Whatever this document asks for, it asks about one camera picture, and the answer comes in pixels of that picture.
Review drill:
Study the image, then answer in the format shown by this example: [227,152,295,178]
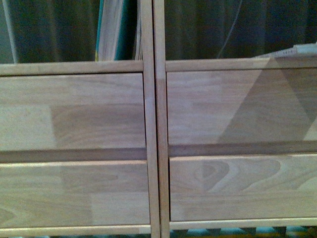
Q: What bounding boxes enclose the left wooden shelf unit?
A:
[0,0,160,238]

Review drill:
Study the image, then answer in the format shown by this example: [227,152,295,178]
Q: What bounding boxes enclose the teal cover picture book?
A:
[95,0,141,61]

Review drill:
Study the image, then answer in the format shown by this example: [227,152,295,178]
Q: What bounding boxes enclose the white book lying flat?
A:
[254,43,317,58]

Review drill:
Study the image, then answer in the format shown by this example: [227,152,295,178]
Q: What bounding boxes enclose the wooden shelf unit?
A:
[0,0,160,238]
[153,0,317,238]

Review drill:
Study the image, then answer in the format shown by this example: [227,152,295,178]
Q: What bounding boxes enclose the right wooden shelf unit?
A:
[153,0,317,238]

